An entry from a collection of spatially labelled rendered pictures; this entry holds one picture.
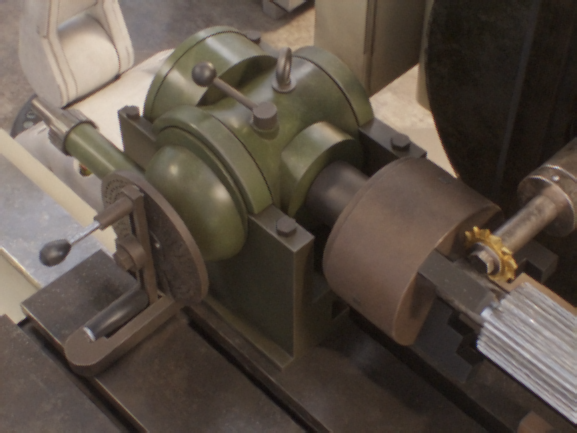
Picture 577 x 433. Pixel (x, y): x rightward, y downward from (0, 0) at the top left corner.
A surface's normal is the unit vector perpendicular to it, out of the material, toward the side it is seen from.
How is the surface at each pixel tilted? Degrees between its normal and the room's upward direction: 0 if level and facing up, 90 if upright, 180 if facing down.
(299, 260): 90
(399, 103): 0
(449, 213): 2
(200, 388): 0
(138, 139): 90
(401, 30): 90
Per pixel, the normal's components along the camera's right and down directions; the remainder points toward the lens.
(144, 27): 0.00, -0.65
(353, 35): -0.72, 0.53
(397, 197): -0.16, -0.52
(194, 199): -0.14, 0.13
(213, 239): 0.10, 0.64
